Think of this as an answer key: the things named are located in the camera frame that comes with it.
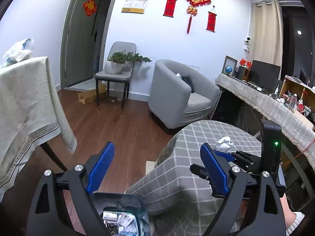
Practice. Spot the beige tablecloth side table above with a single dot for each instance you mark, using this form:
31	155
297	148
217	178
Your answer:
31	114

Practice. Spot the potted green plant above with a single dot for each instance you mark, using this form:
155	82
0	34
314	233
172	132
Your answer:
116	62

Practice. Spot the beige fringed desk cloth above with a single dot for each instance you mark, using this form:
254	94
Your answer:
292	127

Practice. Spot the left red scroll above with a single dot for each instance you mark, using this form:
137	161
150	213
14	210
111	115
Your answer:
169	8

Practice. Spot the wall calendar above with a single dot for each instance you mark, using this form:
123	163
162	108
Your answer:
134	6

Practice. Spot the grey picture frame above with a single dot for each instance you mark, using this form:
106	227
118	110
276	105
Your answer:
231	62

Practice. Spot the wooden bookshelf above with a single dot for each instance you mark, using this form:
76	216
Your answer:
297	96

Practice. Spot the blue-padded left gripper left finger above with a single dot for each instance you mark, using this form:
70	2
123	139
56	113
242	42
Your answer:
48	214

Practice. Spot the grey checked tablecloth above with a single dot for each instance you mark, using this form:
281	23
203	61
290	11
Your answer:
177	193

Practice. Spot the black monitor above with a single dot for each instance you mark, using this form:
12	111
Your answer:
264	74

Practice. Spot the grey armchair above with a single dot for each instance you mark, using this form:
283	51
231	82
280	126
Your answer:
171	100

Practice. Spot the small red flags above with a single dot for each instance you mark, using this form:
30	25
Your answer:
245	63

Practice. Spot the beige curtain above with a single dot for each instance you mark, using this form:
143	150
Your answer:
266	31

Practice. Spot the dark blue trash bin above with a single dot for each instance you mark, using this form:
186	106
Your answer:
122	214

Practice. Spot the white plastic bag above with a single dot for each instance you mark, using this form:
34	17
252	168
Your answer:
21	50

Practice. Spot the right red scroll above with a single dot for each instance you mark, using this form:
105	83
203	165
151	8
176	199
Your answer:
211	21

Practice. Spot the red scroll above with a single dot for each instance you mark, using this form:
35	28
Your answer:
169	8
211	21

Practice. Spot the black handbag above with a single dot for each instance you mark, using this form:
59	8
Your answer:
188	81

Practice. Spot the grey dining chair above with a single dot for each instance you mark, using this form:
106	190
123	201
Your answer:
123	77

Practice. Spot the cardboard box on floor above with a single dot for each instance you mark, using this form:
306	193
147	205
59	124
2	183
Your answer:
91	96

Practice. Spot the red fu door sticker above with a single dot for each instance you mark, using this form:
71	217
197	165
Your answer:
90	7

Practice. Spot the white security camera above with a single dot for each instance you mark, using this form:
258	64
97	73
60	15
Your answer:
247	43

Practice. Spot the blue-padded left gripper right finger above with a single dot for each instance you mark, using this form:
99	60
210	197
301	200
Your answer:
264	214

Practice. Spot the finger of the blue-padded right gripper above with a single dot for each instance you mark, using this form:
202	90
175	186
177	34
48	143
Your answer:
199	171
225	155

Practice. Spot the small blue globe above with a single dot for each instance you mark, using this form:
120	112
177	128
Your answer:
228	69

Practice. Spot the grey white paper ball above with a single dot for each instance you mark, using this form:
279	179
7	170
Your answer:
224	144

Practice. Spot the grey door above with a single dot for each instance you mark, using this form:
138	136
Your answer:
83	42

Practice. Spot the person's right hand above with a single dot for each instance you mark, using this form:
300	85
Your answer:
289	216

